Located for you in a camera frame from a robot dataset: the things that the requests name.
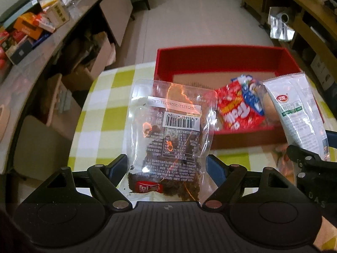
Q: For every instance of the beige tape roll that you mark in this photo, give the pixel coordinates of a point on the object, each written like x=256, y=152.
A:
x=4, y=123

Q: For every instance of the white snack packet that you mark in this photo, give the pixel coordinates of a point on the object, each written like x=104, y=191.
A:
x=295, y=110

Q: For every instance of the wooden cabinet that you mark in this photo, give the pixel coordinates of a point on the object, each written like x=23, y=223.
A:
x=310, y=13

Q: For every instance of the silver foil bag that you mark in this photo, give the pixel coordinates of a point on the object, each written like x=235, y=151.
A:
x=280, y=25

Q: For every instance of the clear dark jerky packet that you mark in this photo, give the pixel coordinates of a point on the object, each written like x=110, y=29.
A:
x=171, y=137

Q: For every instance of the orange box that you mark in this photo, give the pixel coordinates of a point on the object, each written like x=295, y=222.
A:
x=27, y=26

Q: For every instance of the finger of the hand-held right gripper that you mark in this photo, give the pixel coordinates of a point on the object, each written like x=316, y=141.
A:
x=302, y=158

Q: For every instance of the blue printed snack packet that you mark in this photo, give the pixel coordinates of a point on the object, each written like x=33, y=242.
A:
x=250, y=95

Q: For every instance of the white carton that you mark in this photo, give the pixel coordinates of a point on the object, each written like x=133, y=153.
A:
x=58, y=13

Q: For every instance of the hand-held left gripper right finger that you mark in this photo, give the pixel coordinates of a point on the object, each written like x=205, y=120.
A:
x=212, y=167

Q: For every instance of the dark blue box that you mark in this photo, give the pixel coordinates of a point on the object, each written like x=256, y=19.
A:
x=19, y=51

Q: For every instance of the red cardboard box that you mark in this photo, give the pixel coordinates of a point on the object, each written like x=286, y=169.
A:
x=210, y=60

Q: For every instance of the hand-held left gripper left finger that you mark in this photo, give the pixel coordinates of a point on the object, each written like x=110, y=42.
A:
x=119, y=166

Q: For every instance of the cardboard box under table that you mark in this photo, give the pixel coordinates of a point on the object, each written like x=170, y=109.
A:
x=89, y=58

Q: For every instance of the clear bun packet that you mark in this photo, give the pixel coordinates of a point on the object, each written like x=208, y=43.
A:
x=271, y=108

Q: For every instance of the red snack packet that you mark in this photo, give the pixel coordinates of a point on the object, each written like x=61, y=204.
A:
x=231, y=110

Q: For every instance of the long grey side table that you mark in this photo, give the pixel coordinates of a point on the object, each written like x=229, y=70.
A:
x=65, y=39

